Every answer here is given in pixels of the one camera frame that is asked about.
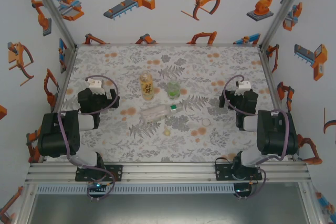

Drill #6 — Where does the yellow tea bottle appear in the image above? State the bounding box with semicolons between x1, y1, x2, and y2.
139;71;155;101

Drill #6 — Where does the tall clear bottle green-white label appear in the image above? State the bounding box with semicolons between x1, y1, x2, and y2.
140;104;183;123

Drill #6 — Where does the small clear green bottle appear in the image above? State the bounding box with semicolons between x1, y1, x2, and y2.
166;75;182;101

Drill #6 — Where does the floral grey orange tablecloth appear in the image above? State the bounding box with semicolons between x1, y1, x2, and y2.
54;45;289;163

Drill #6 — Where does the grey metal panel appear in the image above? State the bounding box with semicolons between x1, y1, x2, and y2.
27;194;310;224

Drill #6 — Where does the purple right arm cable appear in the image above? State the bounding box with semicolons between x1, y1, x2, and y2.
222;74;291;200

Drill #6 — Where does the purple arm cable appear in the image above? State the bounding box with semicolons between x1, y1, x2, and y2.
58;74;119;203
222;74;291;200

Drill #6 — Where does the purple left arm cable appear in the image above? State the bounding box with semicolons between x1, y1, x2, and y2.
58;74;119;203

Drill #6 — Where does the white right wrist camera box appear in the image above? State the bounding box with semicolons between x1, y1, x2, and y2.
235;81;251;97

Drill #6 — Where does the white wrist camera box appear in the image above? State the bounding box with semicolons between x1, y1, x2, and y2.
87;76;106;96
235;81;251;97

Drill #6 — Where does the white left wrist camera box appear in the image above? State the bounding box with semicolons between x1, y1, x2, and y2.
87;76;106;96

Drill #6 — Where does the aluminium side rail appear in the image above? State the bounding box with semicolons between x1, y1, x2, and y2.
258;45;299;162
39;45;79;163

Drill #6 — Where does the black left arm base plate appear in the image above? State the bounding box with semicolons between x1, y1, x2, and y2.
75;164;123;182

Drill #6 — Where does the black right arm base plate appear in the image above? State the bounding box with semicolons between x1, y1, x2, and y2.
215;157;263;182

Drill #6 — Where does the long aluminium frame rail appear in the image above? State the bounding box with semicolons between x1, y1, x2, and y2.
25;162;312;184

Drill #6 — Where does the aluminium corner post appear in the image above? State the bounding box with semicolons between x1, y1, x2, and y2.
26;0;78;49
259;0;312;49

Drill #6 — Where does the white slotted cable duct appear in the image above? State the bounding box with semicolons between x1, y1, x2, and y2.
35;184;236;195

